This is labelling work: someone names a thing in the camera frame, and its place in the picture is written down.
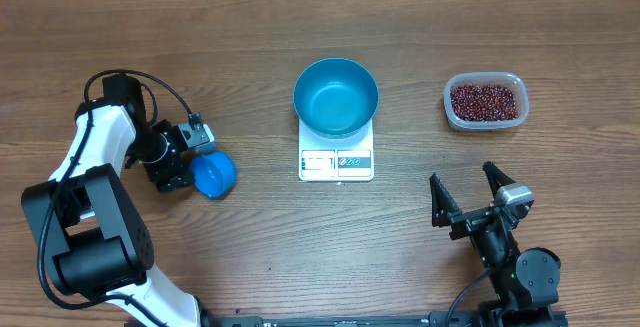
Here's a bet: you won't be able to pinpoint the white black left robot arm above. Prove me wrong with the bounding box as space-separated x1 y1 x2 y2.
21 69 213 326

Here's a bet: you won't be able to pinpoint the clear plastic bean container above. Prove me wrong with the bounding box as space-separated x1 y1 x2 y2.
443 72 530 132

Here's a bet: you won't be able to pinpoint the red adzuki beans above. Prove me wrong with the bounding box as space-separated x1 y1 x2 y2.
450 84 518 122

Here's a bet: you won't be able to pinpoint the blue plastic measuring scoop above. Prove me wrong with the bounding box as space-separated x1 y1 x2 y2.
190 151 237 199

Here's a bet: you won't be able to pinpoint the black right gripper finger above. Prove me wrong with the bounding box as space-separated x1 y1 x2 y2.
429 173 461 227
482 161 514 197

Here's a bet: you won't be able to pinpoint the teal plastic bowl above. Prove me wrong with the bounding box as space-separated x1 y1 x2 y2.
292 57 380 139

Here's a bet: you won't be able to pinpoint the white digital kitchen scale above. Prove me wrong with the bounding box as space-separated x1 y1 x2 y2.
298 120 375 182

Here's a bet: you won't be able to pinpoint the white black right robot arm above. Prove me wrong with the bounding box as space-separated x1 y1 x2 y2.
428 161 569 327

